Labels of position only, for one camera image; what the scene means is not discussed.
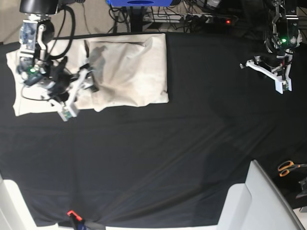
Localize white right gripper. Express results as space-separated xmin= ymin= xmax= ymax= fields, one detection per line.
xmin=40 ymin=56 xmax=99 ymax=122

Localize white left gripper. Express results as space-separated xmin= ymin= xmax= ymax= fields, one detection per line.
xmin=239 ymin=54 xmax=293 ymax=94

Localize white T-shirt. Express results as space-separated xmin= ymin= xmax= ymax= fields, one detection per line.
xmin=6 ymin=34 xmax=169 ymax=116

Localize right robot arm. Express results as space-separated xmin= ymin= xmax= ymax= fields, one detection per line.
xmin=16 ymin=0 xmax=98 ymax=122

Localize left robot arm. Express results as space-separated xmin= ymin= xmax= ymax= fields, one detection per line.
xmin=240 ymin=0 xmax=302 ymax=94

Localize blue plastic bin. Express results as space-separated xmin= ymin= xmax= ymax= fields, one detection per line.
xmin=106 ymin=0 xmax=172 ymax=7

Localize black power strip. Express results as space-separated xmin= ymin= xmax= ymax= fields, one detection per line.
xmin=143 ymin=12 xmax=239 ymax=25

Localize black table cloth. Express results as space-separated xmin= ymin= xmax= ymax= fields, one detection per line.
xmin=0 ymin=33 xmax=307 ymax=228

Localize red black clamp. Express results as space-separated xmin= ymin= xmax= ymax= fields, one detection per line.
xmin=67 ymin=210 xmax=106 ymax=230

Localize orange handled scissors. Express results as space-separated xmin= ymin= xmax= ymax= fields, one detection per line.
xmin=277 ymin=161 xmax=307 ymax=177

